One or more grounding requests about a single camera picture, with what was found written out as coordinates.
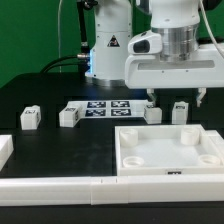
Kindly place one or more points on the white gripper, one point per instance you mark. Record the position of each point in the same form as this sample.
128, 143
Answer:
144, 69

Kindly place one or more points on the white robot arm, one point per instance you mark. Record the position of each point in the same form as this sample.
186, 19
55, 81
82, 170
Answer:
167, 56

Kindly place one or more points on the white square tabletop tray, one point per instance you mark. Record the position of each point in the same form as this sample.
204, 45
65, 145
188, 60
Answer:
168, 149

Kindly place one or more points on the AprilTag marker sheet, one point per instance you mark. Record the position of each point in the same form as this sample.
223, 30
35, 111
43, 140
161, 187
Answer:
109, 108

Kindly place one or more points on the white U-shaped obstacle fence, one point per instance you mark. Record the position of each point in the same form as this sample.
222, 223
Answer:
111, 189

